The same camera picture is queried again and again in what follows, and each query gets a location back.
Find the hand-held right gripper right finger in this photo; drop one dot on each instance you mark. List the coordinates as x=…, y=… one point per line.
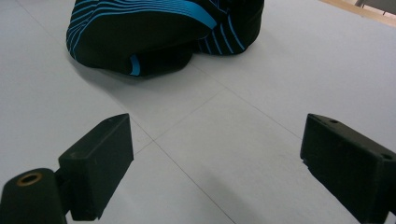
x=348, y=165

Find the white table mat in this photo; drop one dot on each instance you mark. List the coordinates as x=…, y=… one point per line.
x=233, y=130

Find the black cloth with blue stripes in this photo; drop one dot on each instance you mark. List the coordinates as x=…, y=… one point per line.
x=149, y=37

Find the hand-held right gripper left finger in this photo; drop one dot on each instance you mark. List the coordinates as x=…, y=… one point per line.
x=99, y=161

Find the wooden table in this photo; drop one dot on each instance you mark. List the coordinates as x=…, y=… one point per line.
x=364, y=13

